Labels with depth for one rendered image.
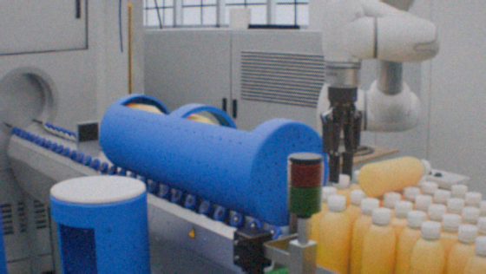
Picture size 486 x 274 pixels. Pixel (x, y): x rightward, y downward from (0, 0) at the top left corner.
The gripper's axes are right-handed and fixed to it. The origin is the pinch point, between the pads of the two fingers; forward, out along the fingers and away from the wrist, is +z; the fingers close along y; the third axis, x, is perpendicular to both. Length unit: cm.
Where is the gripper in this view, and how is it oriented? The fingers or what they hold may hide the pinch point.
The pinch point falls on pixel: (340, 167)
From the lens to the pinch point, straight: 162.0
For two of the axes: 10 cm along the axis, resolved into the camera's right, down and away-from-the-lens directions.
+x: 6.1, 1.6, -7.7
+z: 0.0, 9.8, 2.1
